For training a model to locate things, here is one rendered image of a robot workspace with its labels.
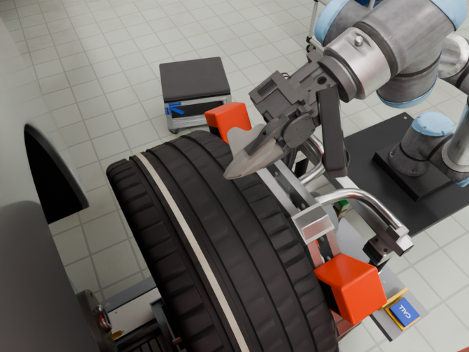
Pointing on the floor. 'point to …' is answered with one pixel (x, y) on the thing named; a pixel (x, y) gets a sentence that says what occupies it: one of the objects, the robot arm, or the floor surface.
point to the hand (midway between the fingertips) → (234, 175)
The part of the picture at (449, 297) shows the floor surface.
